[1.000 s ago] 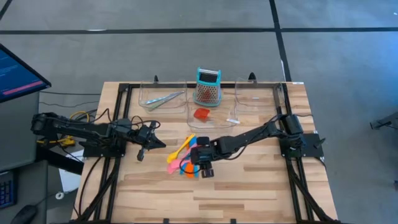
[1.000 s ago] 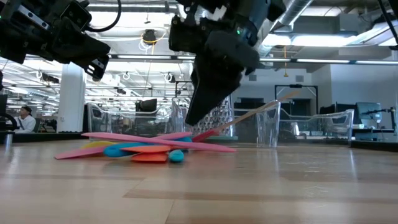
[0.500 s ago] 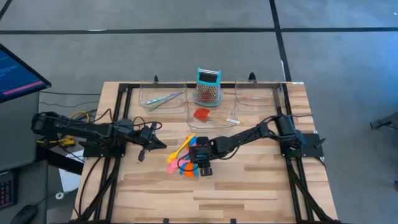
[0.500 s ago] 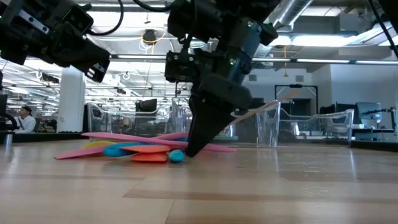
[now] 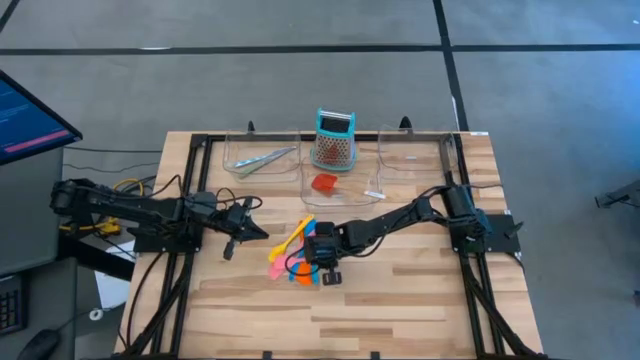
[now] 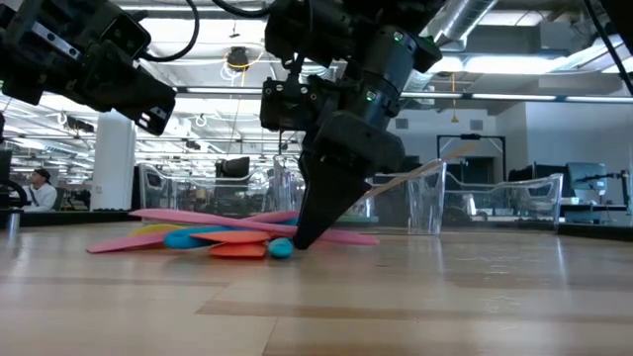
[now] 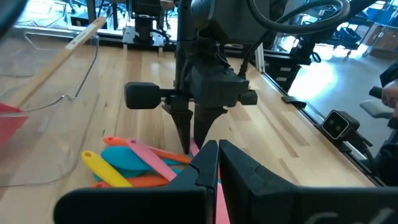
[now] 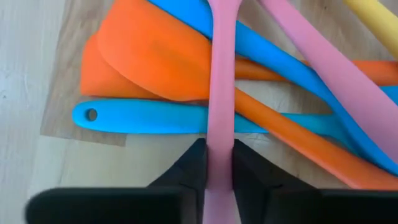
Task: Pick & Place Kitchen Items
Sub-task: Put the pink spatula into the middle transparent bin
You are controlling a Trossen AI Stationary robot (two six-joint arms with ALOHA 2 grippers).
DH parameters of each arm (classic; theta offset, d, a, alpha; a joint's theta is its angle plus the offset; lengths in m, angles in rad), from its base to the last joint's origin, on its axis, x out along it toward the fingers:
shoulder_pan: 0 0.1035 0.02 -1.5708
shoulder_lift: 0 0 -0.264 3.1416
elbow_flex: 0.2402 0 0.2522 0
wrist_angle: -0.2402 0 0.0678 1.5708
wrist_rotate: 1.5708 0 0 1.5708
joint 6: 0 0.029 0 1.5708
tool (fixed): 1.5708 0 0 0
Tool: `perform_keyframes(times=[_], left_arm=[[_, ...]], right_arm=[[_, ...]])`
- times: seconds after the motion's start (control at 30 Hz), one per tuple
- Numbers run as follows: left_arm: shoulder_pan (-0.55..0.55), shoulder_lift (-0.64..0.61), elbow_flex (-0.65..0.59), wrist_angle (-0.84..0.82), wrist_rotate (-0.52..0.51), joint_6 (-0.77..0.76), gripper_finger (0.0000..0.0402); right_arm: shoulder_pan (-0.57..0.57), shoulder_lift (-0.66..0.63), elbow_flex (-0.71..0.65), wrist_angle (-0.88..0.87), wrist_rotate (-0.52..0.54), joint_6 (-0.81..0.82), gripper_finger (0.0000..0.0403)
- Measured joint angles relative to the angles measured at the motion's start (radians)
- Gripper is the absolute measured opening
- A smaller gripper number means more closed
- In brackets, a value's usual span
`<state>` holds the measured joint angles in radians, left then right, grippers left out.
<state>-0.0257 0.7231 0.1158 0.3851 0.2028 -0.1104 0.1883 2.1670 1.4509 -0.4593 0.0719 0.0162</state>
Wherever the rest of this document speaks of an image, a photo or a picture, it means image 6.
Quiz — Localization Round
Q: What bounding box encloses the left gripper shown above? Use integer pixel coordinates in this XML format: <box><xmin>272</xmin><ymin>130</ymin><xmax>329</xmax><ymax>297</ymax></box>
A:
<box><xmin>0</xmin><ymin>0</ymin><xmax>177</xmax><ymax>137</ymax></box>

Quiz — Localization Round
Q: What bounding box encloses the red spatula wooden handle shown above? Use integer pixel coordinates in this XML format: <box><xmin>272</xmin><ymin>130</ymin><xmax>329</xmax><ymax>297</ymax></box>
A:
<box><xmin>362</xmin><ymin>142</ymin><xmax>477</xmax><ymax>203</ymax></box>

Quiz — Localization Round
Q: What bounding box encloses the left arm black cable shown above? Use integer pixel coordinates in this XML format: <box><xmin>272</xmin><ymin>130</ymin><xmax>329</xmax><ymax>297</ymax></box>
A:
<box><xmin>140</xmin><ymin>0</ymin><xmax>201</xmax><ymax>63</ymax></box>

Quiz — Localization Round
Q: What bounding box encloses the white building pillar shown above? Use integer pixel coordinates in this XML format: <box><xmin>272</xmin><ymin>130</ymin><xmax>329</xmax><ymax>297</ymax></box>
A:
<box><xmin>91</xmin><ymin>111</ymin><xmax>138</xmax><ymax>213</ymax></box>

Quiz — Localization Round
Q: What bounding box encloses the black rack frame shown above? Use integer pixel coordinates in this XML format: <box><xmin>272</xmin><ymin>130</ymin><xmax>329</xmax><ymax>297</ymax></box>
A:
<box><xmin>435</xmin><ymin>133</ymin><xmax>507</xmax><ymax>174</ymax></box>

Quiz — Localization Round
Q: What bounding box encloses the pink silicone spatula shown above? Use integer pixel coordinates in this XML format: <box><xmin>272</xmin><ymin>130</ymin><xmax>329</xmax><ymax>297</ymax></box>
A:
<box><xmin>128</xmin><ymin>208</ymin><xmax>381</xmax><ymax>247</ymax></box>
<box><xmin>85</xmin><ymin>210</ymin><xmax>302</xmax><ymax>255</ymax></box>

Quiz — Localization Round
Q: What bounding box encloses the black office chair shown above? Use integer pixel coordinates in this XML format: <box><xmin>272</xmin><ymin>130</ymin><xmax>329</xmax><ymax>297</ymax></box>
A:
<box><xmin>215</xmin><ymin>156</ymin><xmax>252</xmax><ymax>179</ymax></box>

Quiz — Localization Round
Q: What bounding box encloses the person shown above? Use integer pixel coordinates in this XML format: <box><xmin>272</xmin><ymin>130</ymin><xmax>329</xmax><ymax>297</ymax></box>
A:
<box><xmin>21</xmin><ymin>167</ymin><xmax>59</xmax><ymax>214</ymax></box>

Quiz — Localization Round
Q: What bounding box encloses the LED light bar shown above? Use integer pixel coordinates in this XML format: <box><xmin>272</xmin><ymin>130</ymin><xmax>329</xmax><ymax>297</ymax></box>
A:
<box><xmin>172</xmin><ymin>86</ymin><xmax>633</xmax><ymax>104</ymax></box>

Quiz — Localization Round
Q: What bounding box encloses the black hanging cable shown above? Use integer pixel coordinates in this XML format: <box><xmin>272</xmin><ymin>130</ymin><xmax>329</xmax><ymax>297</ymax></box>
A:
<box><xmin>582</xmin><ymin>0</ymin><xmax>633</xmax><ymax>96</ymax></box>

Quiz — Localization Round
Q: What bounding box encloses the clear plastic bin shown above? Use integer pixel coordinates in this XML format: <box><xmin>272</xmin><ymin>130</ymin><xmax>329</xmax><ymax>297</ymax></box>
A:
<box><xmin>272</xmin><ymin>154</ymin><xmax>447</xmax><ymax>236</ymax></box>
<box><xmin>441</xmin><ymin>172</ymin><xmax>565</xmax><ymax>229</ymax></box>
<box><xmin>136</xmin><ymin>161</ymin><xmax>278</xmax><ymax>223</ymax></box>

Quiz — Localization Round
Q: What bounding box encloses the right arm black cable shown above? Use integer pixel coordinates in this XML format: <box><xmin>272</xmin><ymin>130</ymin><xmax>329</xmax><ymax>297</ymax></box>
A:
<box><xmin>211</xmin><ymin>0</ymin><xmax>278</xmax><ymax>20</ymax></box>

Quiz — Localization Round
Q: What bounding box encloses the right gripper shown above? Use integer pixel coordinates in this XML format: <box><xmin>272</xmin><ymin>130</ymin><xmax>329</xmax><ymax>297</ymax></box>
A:
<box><xmin>294</xmin><ymin>111</ymin><xmax>407</xmax><ymax>251</ymax></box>

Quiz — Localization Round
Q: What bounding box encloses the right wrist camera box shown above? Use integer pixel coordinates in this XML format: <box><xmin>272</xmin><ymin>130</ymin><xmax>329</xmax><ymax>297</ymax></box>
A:
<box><xmin>259</xmin><ymin>73</ymin><xmax>347</xmax><ymax>134</ymax></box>

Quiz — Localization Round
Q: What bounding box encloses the monitor on arm mount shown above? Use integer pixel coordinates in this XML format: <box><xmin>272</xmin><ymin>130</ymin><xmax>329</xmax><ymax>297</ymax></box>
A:
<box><xmin>565</xmin><ymin>161</ymin><xmax>609</xmax><ymax>199</ymax></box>

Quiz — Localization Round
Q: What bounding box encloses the blue silicone spoon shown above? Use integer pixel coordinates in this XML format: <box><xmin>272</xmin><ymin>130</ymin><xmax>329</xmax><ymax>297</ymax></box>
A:
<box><xmin>162</xmin><ymin>225</ymin><xmax>236</xmax><ymax>250</ymax></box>

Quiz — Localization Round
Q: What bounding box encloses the slanted silver ventilation duct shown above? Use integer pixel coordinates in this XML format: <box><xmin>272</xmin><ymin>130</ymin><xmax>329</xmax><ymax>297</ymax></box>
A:
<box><xmin>403</xmin><ymin>0</ymin><xmax>500</xmax><ymax>95</ymax></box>

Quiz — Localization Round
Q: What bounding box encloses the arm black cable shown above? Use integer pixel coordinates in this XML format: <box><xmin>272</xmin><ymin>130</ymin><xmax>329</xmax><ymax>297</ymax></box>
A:
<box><xmin>211</xmin><ymin>0</ymin><xmax>278</xmax><ymax>20</ymax></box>
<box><xmin>140</xmin><ymin>0</ymin><xmax>201</xmax><ymax>63</ymax></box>

